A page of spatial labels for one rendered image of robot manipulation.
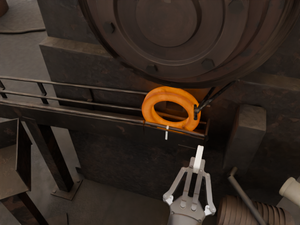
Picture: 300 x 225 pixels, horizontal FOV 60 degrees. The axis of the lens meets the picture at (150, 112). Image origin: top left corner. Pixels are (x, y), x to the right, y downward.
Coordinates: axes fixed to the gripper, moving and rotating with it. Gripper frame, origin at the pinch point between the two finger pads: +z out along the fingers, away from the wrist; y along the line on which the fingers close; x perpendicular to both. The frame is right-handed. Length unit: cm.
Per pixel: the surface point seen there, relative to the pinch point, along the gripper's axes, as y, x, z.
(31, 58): -161, -84, 110
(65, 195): -64, -74, 2
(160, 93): -14.3, 7.9, 13.7
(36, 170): -89, -75, 11
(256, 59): 7.6, 25.0, 13.2
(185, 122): -6.0, -3.4, 13.9
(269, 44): 9.2, 29.1, 13.6
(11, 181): -54, -12, -16
